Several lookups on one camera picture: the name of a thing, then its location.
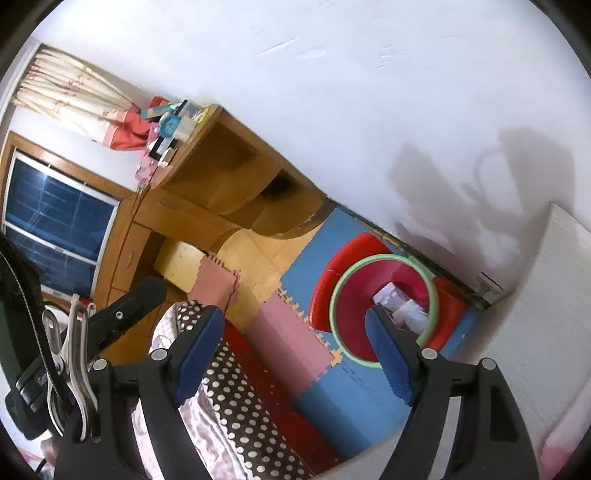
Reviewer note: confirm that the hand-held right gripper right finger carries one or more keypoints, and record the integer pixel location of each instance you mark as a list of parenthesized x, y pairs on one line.
[(388, 355)]

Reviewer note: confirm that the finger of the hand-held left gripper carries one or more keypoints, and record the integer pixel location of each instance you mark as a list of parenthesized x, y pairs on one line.
[(129, 304)]

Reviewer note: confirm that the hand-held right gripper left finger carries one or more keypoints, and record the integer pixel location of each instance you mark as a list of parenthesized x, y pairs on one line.
[(198, 355)]

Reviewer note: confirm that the white packet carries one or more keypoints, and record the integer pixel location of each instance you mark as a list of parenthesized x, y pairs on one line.
[(411, 316)]

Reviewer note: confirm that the red bucket with green rim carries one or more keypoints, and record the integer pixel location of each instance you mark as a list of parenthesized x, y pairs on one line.
[(364, 286)]

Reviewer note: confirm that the brown polka dot blanket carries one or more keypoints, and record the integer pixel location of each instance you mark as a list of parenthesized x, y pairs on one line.
[(231, 406)]

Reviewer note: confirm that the small white carton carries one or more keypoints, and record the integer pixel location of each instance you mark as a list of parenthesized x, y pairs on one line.
[(390, 293)]

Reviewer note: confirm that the blue foam floor mat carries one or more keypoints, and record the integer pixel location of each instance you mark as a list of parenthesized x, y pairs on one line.
[(351, 406)]

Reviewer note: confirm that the loose pink foam mat piece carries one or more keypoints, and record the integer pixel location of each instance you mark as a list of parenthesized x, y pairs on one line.
[(212, 286)]

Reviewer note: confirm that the metal spring clip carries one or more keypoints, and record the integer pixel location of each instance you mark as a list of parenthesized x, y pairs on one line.
[(78, 369)]

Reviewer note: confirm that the pink printed blanket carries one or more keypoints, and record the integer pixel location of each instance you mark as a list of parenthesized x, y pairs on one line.
[(207, 438)]

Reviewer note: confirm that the pink foam floor mat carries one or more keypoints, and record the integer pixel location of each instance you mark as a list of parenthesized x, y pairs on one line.
[(286, 341)]

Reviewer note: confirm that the red foam floor mat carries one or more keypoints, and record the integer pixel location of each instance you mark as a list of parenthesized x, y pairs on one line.
[(286, 424)]

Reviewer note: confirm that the red plastic stool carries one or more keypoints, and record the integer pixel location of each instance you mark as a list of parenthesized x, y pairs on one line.
[(351, 249)]

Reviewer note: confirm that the window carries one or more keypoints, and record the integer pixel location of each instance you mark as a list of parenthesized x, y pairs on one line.
[(51, 207)]

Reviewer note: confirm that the red gift bag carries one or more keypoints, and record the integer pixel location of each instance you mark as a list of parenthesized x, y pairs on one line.
[(124, 134)]

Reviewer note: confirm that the wooden corner shelf desk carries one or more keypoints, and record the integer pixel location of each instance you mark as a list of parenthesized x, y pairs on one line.
[(221, 152)]

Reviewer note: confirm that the blue alarm clock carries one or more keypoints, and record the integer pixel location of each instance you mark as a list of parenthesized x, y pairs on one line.
[(170, 125)]

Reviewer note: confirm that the clutter of small boxes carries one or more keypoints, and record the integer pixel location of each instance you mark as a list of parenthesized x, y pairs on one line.
[(184, 120)]

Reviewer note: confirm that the cream curtain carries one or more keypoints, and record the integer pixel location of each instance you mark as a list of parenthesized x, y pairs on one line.
[(60, 97)]

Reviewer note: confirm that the white wall socket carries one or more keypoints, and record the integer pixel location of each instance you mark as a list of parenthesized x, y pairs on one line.
[(487, 284)]

